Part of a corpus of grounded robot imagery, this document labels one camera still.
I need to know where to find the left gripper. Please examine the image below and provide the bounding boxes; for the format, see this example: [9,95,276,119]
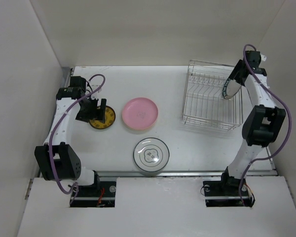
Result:
[76,96,106,123]

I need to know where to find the green rimmed white plate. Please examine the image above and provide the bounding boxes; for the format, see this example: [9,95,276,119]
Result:
[222,78,242,100]

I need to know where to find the small brown plate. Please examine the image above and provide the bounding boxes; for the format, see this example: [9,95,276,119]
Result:
[89,106,116,130]

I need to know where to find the wire dish rack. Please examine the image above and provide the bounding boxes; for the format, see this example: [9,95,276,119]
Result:
[182,59,244,130]

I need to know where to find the pink rimmed plate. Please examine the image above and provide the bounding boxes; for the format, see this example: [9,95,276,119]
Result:
[121,97,159,121]

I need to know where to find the white patterned plate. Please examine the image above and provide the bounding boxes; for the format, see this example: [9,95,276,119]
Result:
[133,137,170,173]

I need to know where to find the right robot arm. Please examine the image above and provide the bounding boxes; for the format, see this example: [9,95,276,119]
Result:
[219,49,289,195]

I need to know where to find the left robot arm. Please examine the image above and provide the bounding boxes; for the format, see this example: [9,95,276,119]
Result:
[34,75,107,196]

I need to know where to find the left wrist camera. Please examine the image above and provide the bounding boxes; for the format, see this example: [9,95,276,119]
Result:
[88,84,103,96]

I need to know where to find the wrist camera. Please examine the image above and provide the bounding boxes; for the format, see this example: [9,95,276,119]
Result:
[88,84,103,96]
[260,54,267,62]

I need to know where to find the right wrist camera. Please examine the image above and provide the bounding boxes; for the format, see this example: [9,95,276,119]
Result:
[260,54,267,62]

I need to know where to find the front aluminium rail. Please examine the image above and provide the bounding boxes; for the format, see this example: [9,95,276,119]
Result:
[40,169,278,178]

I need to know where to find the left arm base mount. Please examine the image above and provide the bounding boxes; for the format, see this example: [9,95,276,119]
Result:
[70,181,116,208]

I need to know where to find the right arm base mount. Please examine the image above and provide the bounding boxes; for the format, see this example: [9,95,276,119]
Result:
[200,180,256,208]

